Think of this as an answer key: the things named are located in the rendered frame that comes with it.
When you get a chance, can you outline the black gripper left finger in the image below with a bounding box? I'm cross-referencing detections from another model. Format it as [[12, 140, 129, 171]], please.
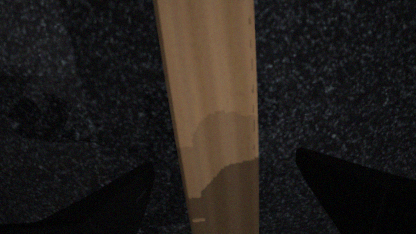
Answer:
[[0, 161, 155, 234]]

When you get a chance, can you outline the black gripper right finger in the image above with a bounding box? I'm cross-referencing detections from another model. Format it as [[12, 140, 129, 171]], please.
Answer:
[[296, 148, 416, 234]]

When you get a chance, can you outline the wooden side rail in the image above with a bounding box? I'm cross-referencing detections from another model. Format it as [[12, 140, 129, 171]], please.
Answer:
[[153, 0, 260, 234]]

